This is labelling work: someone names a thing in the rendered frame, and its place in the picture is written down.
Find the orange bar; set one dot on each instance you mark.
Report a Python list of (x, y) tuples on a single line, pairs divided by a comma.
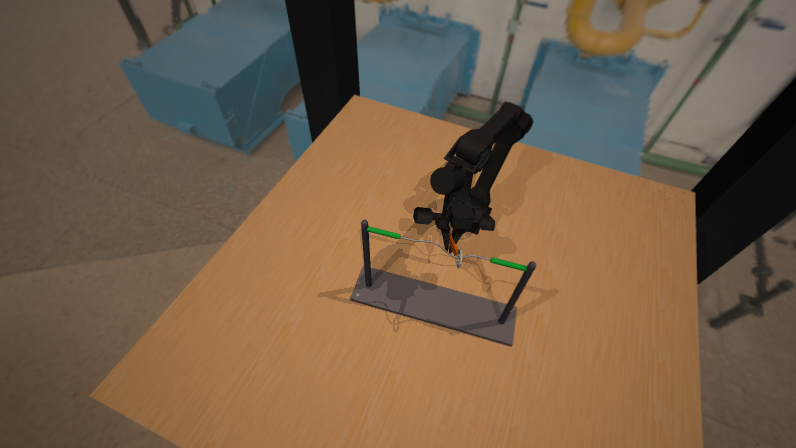
[(456, 251)]

